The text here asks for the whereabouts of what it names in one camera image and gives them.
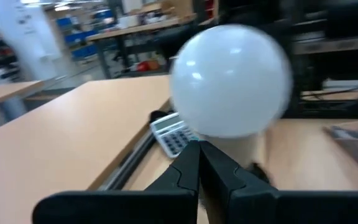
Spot light wooden desk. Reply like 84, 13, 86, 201
0, 74, 172, 224
0, 80, 45, 131

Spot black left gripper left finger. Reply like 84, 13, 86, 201
32, 139, 201, 224

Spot white frosted lightbulb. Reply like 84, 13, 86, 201
169, 24, 293, 175

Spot blue storage bins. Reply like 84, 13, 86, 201
56, 9, 117, 60

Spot white desk calculator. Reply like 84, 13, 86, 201
150, 112, 199, 159

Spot wooden background workbench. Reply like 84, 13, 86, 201
85, 15, 217, 79

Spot red background object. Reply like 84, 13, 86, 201
135, 59, 160, 73

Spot black aluminium table frame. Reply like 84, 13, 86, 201
98, 107, 174, 191

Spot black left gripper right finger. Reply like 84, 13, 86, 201
199, 140, 358, 224

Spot black equipment cart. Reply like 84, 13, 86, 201
287, 0, 358, 119

